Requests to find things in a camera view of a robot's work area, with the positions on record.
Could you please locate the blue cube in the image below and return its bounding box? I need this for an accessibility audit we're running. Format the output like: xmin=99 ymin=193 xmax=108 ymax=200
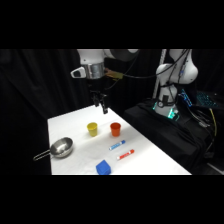
xmin=95 ymin=159 xmax=113 ymax=176

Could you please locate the black robot stand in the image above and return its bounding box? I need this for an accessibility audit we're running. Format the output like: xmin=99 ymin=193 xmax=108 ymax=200
xmin=122 ymin=98 xmax=224 ymax=174

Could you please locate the orange cup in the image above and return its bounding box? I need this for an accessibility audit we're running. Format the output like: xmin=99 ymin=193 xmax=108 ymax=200
xmin=109 ymin=121 xmax=122 ymax=138

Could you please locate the tan cable connector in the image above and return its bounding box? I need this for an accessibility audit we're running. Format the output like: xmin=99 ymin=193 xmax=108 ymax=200
xmin=105 ymin=70 xmax=124 ymax=81

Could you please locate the blue backlit keyboard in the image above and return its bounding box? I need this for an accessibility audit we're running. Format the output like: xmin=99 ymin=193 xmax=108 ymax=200
xmin=195 ymin=90 xmax=220 ymax=108

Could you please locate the black curtain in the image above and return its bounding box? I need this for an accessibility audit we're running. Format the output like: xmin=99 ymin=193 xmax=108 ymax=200
xmin=0 ymin=49 xmax=224 ymax=176

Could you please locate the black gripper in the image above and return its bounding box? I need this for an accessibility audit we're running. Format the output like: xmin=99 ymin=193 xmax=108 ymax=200
xmin=87 ymin=78 xmax=110 ymax=115

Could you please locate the steel pan with handle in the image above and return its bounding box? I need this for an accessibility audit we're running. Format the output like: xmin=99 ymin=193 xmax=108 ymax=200
xmin=32 ymin=136 xmax=75 ymax=162

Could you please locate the yellow cup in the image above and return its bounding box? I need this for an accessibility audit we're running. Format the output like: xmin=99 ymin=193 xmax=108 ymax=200
xmin=86 ymin=121 xmax=99 ymax=138

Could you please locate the yellow cable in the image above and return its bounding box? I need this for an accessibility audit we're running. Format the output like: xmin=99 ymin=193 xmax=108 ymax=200
xmin=209 ymin=108 xmax=218 ymax=138

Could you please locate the blue and white marker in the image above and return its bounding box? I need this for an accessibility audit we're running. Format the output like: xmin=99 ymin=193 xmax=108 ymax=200
xmin=108 ymin=139 xmax=127 ymax=151

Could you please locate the red and white marker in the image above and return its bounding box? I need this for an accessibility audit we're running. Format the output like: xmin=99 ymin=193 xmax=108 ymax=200
xmin=116 ymin=148 xmax=136 ymax=161

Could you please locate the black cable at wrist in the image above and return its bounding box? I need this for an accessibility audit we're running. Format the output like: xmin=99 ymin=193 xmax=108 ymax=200
xmin=103 ymin=49 xmax=190 ymax=91

